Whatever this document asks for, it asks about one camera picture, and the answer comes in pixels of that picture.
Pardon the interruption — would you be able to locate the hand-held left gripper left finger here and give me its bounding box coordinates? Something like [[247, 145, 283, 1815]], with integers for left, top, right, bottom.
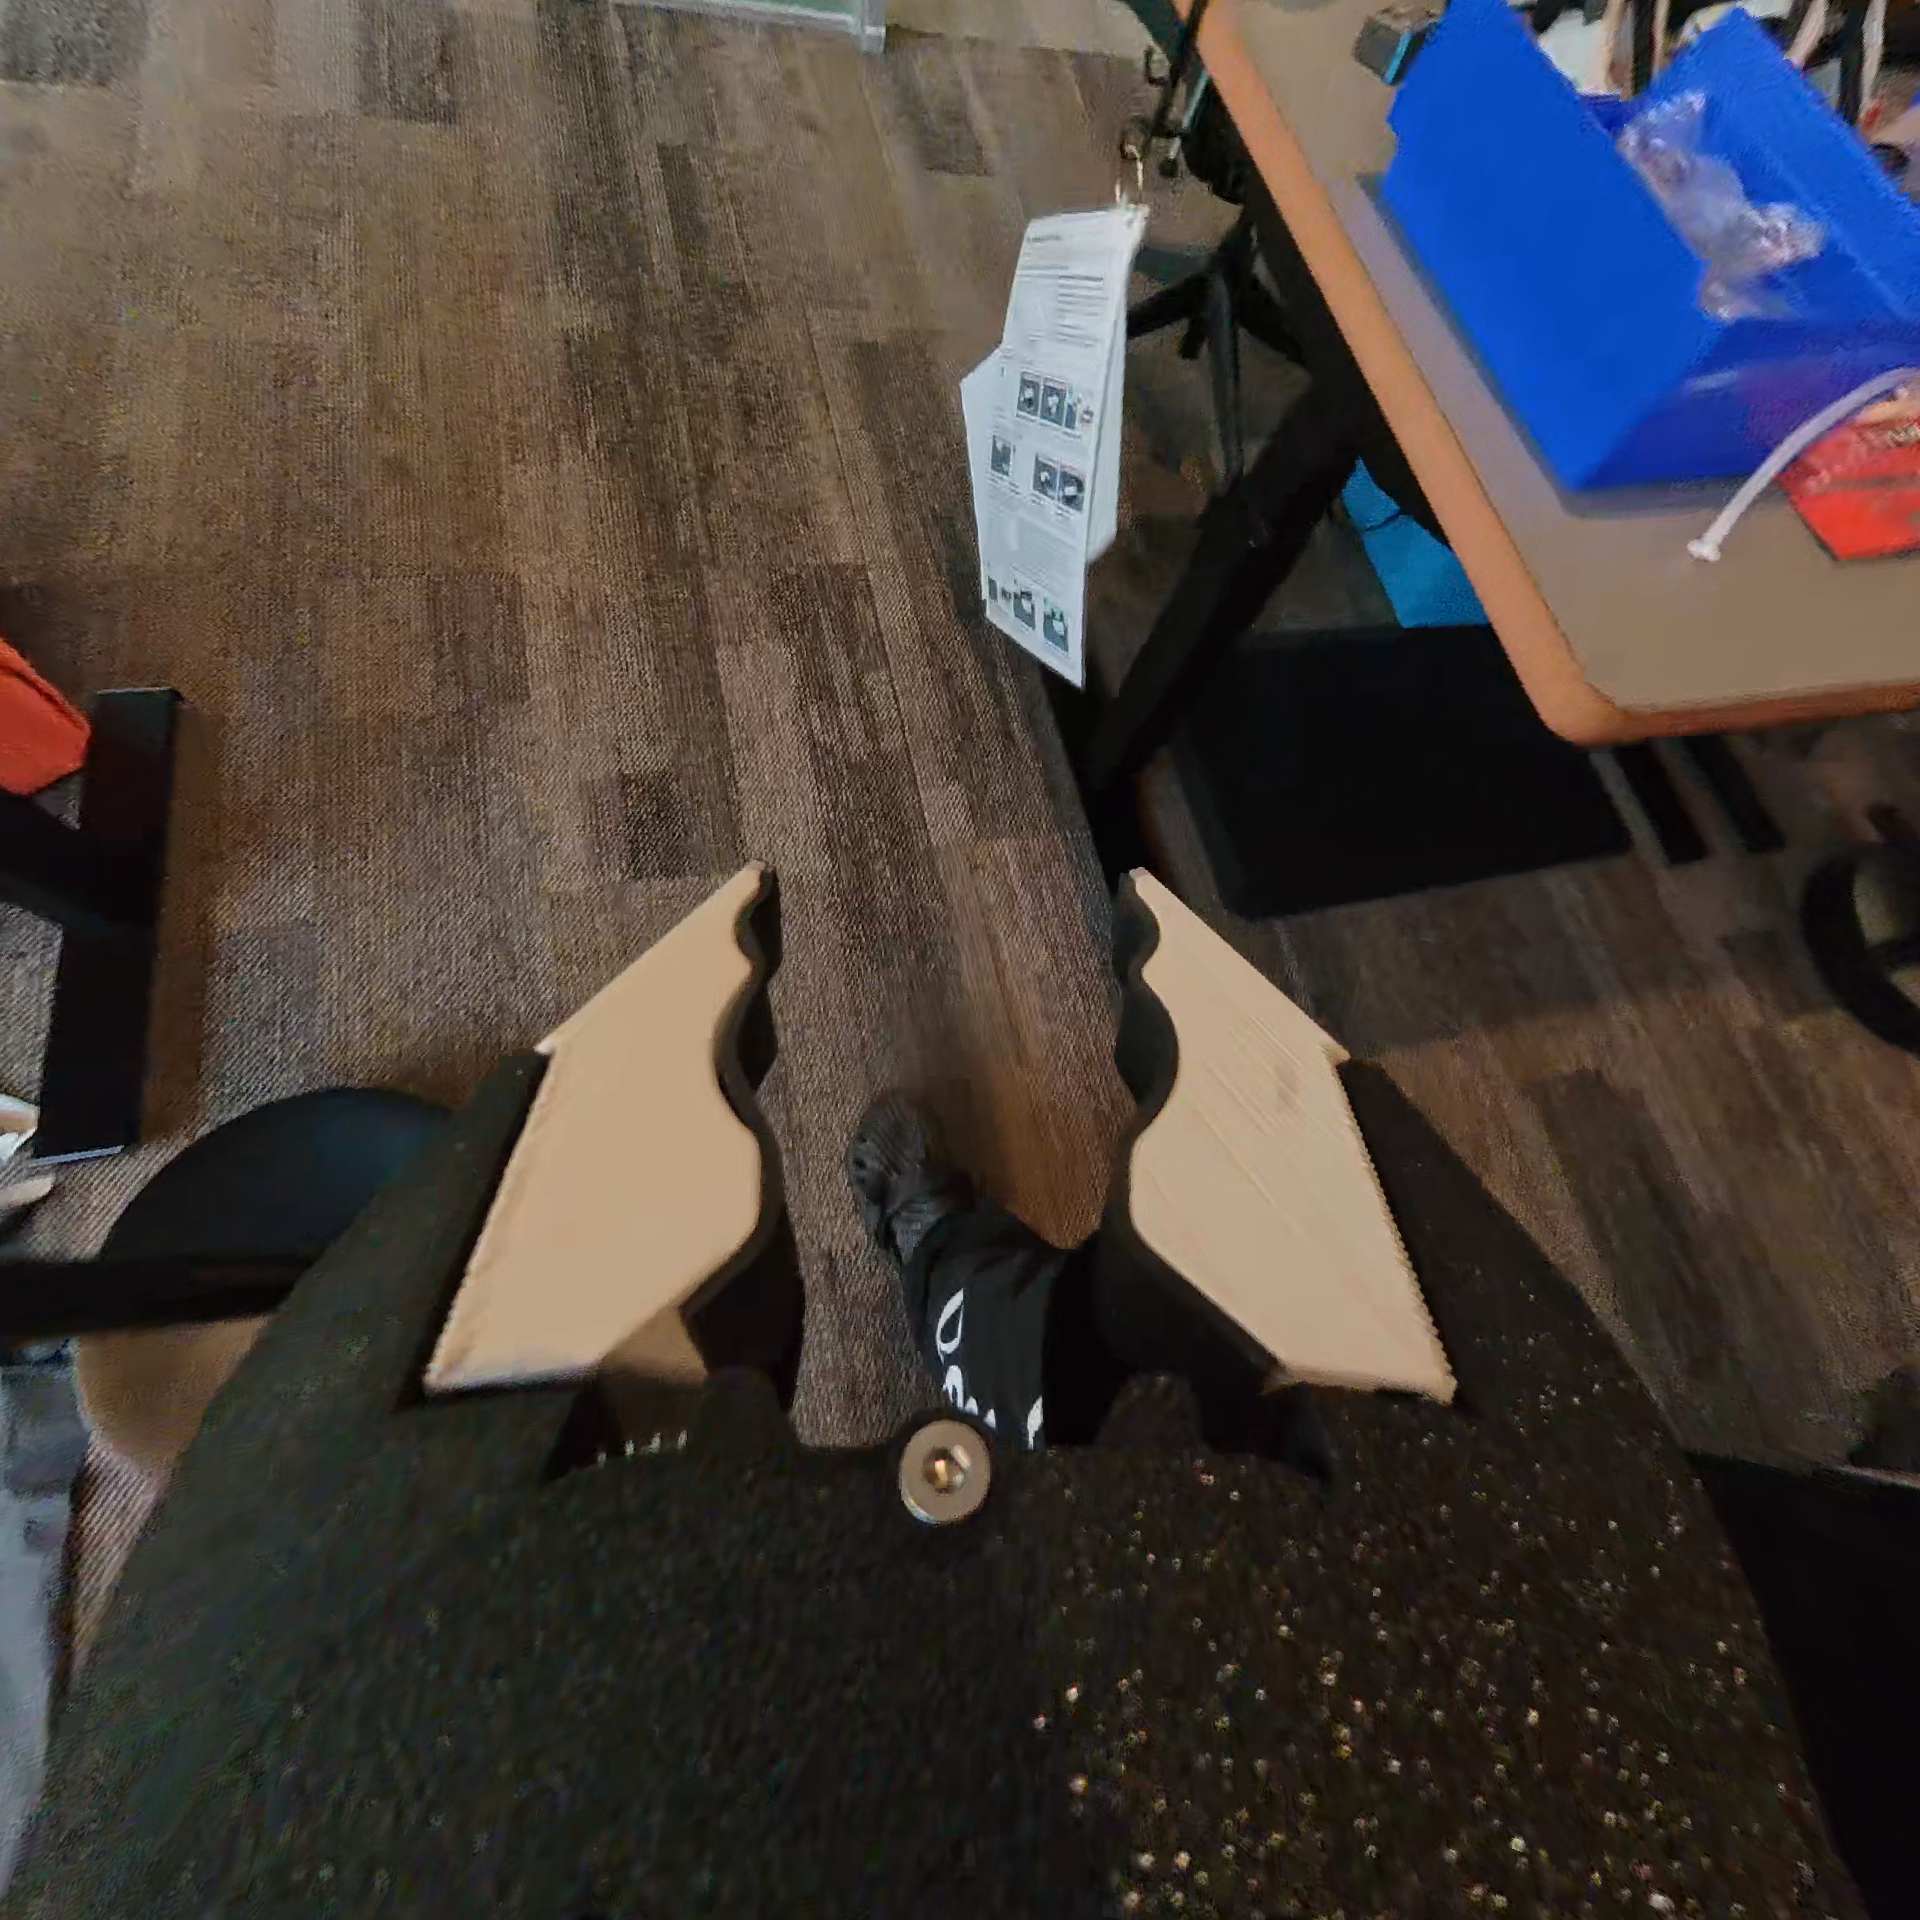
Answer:
[[421, 864, 806, 1397]]

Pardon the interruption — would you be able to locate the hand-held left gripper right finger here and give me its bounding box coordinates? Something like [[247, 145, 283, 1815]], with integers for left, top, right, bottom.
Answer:
[[1096, 870, 1465, 1406]]

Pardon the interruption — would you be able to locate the person's black shoe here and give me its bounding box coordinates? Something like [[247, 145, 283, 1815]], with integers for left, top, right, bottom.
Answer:
[[850, 1092, 979, 1261]]

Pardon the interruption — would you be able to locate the person's leg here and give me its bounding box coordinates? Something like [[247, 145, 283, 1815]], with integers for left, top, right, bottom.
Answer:
[[901, 1199, 1099, 1458]]

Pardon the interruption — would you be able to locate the black round stool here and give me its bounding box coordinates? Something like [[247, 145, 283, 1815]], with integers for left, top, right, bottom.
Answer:
[[0, 1085, 458, 1346]]

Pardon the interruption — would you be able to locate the black box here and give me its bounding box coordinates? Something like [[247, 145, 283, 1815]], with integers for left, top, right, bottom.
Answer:
[[1180, 621, 1640, 919]]

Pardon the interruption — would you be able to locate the grey wood edged table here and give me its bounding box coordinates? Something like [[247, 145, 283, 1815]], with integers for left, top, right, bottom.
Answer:
[[1081, 0, 1920, 872]]

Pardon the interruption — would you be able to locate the orange traffic cone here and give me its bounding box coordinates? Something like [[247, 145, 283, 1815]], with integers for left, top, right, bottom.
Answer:
[[0, 635, 92, 800]]

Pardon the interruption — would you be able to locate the printed paper sheet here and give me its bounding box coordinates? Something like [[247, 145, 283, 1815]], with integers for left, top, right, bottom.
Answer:
[[960, 203, 1155, 689]]

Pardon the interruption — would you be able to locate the red printed card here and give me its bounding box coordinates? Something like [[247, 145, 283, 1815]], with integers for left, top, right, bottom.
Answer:
[[1771, 383, 1920, 565]]

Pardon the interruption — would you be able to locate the blue parts bin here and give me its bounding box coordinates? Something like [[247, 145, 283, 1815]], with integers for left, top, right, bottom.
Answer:
[[1374, 0, 1920, 498]]

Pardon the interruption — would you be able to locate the clear plastic bag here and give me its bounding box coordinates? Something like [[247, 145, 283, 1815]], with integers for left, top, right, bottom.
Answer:
[[1620, 83, 1832, 325]]

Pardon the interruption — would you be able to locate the black floor frame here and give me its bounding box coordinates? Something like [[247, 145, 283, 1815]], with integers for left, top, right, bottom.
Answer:
[[0, 683, 182, 1165]]

